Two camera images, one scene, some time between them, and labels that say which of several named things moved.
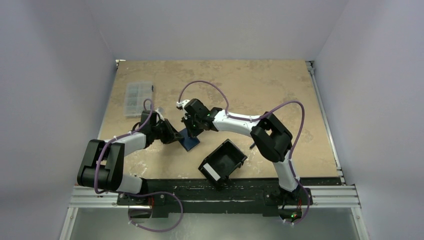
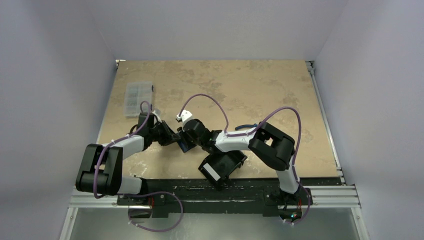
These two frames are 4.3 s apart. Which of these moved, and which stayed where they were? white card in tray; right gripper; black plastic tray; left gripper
Moved: right gripper
Stayed: black plastic tray; left gripper; white card in tray
